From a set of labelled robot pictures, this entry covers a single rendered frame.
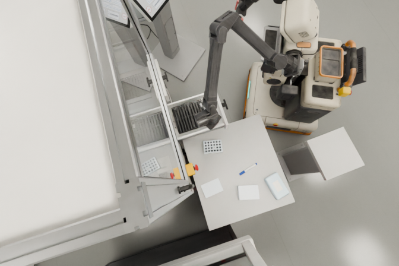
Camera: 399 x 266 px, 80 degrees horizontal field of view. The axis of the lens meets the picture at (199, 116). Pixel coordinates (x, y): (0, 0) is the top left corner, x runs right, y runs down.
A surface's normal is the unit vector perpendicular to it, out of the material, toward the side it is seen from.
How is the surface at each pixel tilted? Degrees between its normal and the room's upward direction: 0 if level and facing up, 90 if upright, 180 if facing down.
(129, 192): 0
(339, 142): 0
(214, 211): 0
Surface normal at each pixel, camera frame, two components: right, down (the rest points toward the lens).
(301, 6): -0.69, -0.30
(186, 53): 0.00, -0.24
